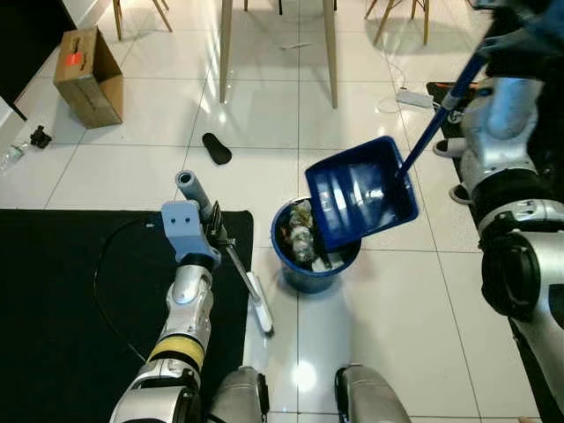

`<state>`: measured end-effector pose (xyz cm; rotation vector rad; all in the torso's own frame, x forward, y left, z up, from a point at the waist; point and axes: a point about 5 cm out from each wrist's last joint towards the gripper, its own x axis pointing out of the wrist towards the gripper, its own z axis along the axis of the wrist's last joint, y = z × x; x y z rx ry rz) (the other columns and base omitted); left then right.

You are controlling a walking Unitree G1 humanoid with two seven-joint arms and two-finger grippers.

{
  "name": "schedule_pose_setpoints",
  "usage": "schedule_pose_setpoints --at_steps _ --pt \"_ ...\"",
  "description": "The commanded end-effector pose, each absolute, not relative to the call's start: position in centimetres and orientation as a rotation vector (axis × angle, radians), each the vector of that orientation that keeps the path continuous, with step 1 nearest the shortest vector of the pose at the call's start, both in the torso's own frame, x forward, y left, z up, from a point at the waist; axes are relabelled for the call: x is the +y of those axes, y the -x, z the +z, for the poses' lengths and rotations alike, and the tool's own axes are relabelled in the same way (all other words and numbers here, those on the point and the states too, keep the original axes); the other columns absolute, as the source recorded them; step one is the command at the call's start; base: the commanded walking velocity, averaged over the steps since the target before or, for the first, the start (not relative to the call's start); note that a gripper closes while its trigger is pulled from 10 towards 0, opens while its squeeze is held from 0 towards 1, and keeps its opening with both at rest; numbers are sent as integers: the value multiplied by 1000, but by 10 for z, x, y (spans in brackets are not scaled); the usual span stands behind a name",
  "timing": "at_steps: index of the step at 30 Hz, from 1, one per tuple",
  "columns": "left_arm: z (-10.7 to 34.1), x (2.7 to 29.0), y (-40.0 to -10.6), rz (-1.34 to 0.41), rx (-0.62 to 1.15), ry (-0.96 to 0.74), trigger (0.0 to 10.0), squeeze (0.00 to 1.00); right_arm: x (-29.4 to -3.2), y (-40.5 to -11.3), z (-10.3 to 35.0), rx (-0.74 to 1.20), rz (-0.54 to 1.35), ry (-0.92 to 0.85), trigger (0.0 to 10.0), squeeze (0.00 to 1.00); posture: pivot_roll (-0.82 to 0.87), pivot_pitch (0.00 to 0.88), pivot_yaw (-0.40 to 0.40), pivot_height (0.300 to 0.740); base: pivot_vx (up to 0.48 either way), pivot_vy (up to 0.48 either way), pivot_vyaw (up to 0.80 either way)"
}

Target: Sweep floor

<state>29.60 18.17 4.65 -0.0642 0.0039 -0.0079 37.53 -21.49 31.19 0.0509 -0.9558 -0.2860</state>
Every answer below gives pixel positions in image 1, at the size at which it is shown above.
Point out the blue round waste bin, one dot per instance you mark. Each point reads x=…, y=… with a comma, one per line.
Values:
x=308, y=278

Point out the grey robot leg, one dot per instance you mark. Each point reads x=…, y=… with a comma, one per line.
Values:
x=238, y=401
x=370, y=401

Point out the clear plastic bottle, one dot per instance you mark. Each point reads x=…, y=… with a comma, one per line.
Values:
x=302, y=242
x=12, y=157

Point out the white slipper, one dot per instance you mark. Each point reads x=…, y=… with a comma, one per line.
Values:
x=449, y=148
x=460, y=192

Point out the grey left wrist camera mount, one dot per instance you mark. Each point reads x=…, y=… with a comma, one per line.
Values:
x=185, y=225

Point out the crumpled clear plastic trash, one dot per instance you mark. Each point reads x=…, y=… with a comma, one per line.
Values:
x=298, y=214

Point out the brown cardboard box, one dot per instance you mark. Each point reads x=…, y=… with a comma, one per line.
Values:
x=88, y=84

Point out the small black object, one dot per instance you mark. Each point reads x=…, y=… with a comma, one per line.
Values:
x=40, y=137

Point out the black shoe insole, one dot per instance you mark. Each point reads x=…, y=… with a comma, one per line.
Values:
x=217, y=150

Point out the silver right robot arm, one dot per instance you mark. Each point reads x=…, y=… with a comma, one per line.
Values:
x=520, y=264

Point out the white power strip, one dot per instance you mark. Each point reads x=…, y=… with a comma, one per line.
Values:
x=414, y=98

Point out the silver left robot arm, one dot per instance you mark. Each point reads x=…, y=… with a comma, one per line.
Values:
x=189, y=304

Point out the grey right robot leg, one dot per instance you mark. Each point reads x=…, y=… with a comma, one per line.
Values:
x=370, y=401

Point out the grey left robot leg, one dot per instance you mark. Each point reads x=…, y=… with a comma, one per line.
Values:
x=238, y=401

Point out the white chair wooden legs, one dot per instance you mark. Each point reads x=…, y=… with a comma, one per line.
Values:
x=426, y=22
x=117, y=22

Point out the grey wooden table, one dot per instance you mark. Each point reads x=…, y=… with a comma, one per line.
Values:
x=226, y=53

